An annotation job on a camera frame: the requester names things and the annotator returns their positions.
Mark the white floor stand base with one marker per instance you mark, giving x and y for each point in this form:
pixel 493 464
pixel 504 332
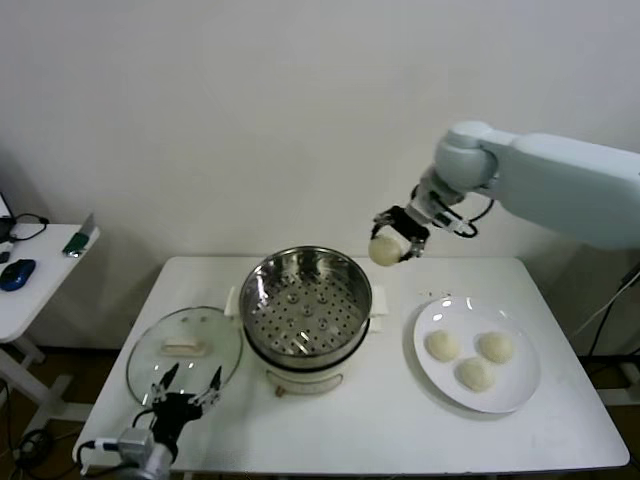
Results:
pixel 617 395

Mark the round glass pot lid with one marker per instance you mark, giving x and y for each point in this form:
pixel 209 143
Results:
pixel 210 330

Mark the blue computer mouse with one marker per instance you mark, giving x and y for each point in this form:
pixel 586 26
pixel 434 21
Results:
pixel 17 274

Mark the green scraper tool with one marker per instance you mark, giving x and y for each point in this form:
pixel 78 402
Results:
pixel 79 239

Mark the cream electric cooking pot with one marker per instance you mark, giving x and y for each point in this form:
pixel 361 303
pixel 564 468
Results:
pixel 305 382

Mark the white side table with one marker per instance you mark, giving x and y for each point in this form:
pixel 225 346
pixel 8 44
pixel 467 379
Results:
pixel 45 280

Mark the white steamed baozi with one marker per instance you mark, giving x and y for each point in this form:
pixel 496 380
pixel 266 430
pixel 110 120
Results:
pixel 441 345
pixel 475 375
pixel 496 347
pixel 385 250

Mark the steel perforated steamer basket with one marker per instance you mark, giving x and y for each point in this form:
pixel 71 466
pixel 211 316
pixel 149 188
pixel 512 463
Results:
pixel 310 310

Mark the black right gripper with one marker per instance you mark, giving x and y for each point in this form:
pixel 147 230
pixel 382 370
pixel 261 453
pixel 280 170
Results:
pixel 407 222

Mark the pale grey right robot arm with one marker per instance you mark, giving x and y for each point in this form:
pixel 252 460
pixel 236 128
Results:
pixel 550 180

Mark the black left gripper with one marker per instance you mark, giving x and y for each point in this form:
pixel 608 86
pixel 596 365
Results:
pixel 172 415

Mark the round white plate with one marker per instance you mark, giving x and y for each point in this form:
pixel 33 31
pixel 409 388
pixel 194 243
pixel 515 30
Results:
pixel 515 380

